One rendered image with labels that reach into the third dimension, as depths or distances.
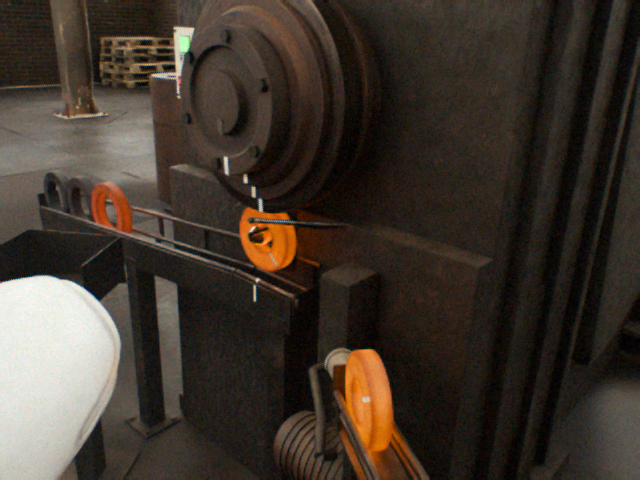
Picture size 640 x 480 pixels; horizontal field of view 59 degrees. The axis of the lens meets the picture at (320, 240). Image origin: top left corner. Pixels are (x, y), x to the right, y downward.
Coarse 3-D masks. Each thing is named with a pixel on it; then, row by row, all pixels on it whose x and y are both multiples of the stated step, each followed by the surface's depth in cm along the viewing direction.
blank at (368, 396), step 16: (352, 352) 92; (368, 352) 89; (352, 368) 92; (368, 368) 86; (384, 368) 86; (352, 384) 93; (368, 384) 84; (384, 384) 84; (352, 400) 93; (368, 400) 84; (384, 400) 83; (352, 416) 93; (368, 416) 84; (384, 416) 83; (368, 432) 85; (384, 432) 84; (368, 448) 86; (384, 448) 87
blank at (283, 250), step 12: (252, 216) 127; (264, 216) 124; (276, 216) 121; (288, 216) 123; (240, 228) 130; (276, 228) 122; (288, 228) 122; (276, 240) 123; (288, 240) 121; (252, 252) 130; (264, 252) 127; (276, 252) 124; (288, 252) 122; (264, 264) 128; (276, 264) 125
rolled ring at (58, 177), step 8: (48, 176) 199; (56, 176) 195; (64, 176) 196; (48, 184) 201; (56, 184) 204; (64, 184) 194; (48, 192) 203; (56, 192) 206; (64, 192) 193; (48, 200) 204; (56, 200) 206; (64, 200) 195; (56, 208) 204; (64, 208) 196; (64, 216) 198
